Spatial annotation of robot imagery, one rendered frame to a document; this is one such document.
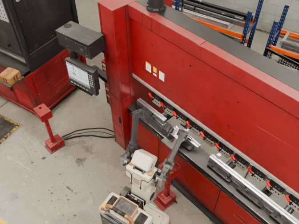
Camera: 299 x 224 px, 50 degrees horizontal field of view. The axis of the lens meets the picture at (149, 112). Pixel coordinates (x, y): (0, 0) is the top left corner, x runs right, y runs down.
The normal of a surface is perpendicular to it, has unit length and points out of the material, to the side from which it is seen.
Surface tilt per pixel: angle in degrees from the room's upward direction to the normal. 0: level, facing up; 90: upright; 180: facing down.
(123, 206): 0
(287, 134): 90
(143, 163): 48
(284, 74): 0
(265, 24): 90
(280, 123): 90
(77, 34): 0
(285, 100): 90
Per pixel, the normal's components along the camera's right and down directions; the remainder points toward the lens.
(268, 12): -0.54, 0.62
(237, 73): -0.73, 0.50
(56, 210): 0.00, -0.69
